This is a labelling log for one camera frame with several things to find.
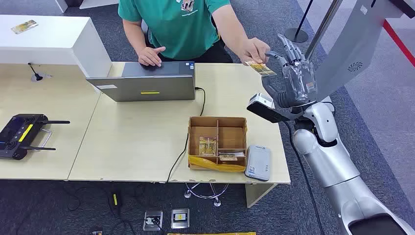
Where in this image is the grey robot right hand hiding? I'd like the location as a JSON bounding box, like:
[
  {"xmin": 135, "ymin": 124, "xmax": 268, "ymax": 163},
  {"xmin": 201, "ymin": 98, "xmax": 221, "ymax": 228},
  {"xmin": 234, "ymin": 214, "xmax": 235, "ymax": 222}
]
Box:
[{"xmin": 261, "ymin": 33, "xmax": 319, "ymax": 109}]

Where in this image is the yellow printed ID card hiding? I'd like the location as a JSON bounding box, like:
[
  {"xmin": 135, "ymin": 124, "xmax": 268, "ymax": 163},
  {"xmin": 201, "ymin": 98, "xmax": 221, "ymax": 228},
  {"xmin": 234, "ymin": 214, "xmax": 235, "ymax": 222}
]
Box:
[{"xmin": 245, "ymin": 60, "xmax": 277, "ymax": 77}]

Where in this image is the brown divided card box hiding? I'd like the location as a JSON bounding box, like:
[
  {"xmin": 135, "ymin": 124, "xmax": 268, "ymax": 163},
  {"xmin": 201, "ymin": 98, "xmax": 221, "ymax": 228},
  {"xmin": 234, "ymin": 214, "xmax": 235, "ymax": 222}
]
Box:
[{"xmin": 187, "ymin": 116, "xmax": 248, "ymax": 172}]

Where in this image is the person's left hand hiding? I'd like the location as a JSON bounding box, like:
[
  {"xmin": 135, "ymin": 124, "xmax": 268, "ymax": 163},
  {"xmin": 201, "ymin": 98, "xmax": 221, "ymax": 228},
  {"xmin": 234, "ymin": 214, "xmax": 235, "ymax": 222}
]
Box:
[{"xmin": 238, "ymin": 37, "xmax": 271, "ymax": 66}]

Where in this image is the person's hand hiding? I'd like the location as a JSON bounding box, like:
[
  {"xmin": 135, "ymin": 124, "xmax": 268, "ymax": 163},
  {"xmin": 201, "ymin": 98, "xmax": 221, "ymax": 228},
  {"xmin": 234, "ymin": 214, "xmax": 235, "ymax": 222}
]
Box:
[
  {"xmin": 138, "ymin": 46, "xmax": 166, "ymax": 68},
  {"xmin": 238, "ymin": 37, "xmax": 271, "ymax": 66}
]

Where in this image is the yellow card in box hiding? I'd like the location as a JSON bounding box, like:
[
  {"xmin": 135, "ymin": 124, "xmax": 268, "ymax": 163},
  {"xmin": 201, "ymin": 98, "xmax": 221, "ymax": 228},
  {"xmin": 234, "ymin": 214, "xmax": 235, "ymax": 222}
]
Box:
[{"xmin": 198, "ymin": 136, "xmax": 217, "ymax": 157}]

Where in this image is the person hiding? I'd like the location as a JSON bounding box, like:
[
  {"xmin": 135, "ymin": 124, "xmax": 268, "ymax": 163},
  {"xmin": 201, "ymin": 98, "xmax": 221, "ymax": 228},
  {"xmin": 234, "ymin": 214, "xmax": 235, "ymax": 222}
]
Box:
[{"xmin": 117, "ymin": 0, "xmax": 271, "ymax": 68}]

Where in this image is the person's right hand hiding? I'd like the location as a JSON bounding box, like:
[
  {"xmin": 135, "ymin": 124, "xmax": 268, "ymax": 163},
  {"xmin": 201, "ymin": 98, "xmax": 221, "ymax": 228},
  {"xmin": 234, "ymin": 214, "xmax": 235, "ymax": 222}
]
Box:
[{"xmin": 138, "ymin": 46, "xmax": 166, "ymax": 68}]

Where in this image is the yellow card on counter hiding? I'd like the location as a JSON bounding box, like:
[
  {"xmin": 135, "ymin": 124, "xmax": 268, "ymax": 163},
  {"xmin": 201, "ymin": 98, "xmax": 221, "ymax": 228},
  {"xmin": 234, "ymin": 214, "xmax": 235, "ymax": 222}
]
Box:
[{"xmin": 11, "ymin": 20, "xmax": 39, "ymax": 35}]

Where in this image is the silver kiosk stand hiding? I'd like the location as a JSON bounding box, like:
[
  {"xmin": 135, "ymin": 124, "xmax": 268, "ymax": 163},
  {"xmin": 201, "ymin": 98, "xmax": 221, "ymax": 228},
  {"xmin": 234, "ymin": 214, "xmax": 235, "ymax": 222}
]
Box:
[{"xmin": 314, "ymin": 0, "xmax": 415, "ymax": 103}]

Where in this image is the red barrier belt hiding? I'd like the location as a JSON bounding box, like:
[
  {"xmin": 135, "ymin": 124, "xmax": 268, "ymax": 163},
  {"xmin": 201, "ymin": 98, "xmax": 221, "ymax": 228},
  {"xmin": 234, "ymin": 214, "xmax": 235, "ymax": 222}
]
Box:
[{"xmin": 383, "ymin": 19, "xmax": 415, "ymax": 67}]

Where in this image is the desk leg panel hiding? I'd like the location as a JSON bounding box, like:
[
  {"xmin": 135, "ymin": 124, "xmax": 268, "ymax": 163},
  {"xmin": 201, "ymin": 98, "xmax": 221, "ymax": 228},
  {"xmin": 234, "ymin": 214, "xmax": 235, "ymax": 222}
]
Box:
[{"xmin": 245, "ymin": 183, "xmax": 278, "ymax": 209}]

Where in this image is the chrome chair base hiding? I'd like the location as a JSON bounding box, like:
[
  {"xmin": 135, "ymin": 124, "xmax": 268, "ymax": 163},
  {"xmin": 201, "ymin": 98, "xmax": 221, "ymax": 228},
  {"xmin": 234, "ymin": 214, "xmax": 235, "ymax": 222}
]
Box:
[{"xmin": 184, "ymin": 182, "xmax": 230, "ymax": 208}]

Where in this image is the grey laptop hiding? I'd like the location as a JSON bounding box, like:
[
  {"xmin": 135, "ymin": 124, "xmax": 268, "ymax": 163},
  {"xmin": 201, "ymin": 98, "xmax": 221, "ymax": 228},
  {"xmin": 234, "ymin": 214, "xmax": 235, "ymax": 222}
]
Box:
[{"xmin": 86, "ymin": 61, "xmax": 196, "ymax": 103}]

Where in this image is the grey office chair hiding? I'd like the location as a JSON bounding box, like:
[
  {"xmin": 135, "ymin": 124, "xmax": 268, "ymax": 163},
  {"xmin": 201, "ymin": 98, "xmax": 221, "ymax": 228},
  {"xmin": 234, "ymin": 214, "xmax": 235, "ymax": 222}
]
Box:
[{"xmin": 141, "ymin": 19, "xmax": 150, "ymax": 46}]

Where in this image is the floor socket with yellow label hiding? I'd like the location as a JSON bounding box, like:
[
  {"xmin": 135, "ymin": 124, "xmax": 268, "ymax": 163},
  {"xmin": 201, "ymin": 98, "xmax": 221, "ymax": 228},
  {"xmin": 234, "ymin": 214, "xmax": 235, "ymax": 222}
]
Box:
[{"xmin": 171, "ymin": 208, "xmax": 190, "ymax": 230}]

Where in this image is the floor socket with plug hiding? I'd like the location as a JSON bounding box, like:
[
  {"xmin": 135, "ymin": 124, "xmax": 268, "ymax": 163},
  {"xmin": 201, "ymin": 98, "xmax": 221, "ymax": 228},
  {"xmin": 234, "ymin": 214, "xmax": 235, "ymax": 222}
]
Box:
[{"xmin": 143, "ymin": 211, "xmax": 164, "ymax": 232}]

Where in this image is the white cabinet base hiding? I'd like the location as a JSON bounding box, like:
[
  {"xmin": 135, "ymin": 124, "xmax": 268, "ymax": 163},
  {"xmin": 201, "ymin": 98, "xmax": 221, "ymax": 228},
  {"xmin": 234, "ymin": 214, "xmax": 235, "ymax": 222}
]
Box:
[{"xmin": 54, "ymin": 0, "xmax": 119, "ymax": 14}]

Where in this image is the white counter block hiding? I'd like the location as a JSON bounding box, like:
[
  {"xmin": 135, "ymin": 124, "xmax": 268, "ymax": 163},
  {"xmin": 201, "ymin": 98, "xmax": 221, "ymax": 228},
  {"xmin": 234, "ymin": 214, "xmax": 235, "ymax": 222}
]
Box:
[{"xmin": 0, "ymin": 14, "xmax": 113, "ymax": 78}]

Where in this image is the small black desk microphone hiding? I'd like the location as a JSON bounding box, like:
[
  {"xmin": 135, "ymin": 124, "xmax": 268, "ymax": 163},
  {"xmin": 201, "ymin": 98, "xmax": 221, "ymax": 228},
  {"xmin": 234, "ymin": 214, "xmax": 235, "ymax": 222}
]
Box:
[{"xmin": 27, "ymin": 62, "xmax": 44, "ymax": 82}]

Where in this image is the black remote controller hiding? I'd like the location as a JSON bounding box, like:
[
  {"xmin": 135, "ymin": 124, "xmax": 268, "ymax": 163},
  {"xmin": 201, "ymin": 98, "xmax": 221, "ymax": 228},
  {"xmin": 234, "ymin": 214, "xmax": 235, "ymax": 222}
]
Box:
[{"xmin": 0, "ymin": 114, "xmax": 70, "ymax": 161}]

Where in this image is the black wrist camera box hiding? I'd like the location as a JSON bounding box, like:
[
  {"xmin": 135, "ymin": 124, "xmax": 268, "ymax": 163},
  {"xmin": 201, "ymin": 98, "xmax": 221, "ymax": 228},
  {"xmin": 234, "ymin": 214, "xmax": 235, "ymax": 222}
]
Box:
[{"xmin": 246, "ymin": 93, "xmax": 293, "ymax": 124}]

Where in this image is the black stanchion post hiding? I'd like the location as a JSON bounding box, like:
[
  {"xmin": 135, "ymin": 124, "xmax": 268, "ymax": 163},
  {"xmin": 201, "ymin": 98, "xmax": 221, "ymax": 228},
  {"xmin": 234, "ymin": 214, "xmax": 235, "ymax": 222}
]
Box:
[{"xmin": 284, "ymin": 0, "xmax": 315, "ymax": 44}]

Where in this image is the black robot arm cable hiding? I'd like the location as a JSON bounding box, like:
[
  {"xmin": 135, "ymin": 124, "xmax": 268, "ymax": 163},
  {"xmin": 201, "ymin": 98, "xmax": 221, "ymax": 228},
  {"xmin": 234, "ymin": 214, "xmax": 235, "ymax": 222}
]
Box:
[{"xmin": 283, "ymin": 120, "xmax": 326, "ymax": 235}]

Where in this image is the black laptop power cable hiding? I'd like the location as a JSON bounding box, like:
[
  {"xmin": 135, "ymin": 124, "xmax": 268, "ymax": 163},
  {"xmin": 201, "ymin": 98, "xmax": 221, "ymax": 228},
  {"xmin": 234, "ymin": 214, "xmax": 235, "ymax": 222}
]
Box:
[{"xmin": 166, "ymin": 87, "xmax": 206, "ymax": 184}]

